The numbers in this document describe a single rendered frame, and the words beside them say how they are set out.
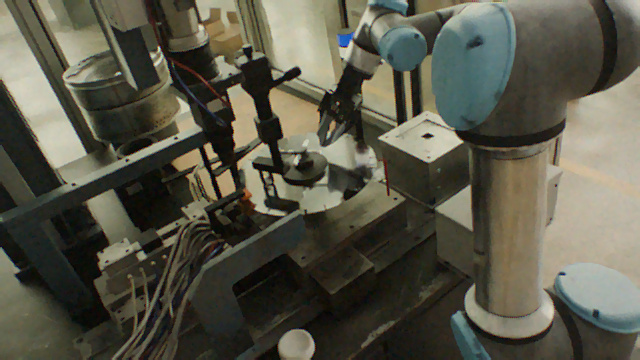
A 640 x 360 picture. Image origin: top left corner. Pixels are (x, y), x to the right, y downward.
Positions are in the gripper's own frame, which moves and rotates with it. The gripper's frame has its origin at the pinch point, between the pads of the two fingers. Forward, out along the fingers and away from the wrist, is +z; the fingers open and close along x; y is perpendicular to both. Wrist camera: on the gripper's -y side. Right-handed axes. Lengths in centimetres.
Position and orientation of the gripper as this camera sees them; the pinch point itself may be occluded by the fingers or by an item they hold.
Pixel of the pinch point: (325, 140)
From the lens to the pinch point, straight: 110.9
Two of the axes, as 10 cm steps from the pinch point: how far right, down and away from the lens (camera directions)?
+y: -3.1, 4.1, -8.6
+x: 8.7, 4.8, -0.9
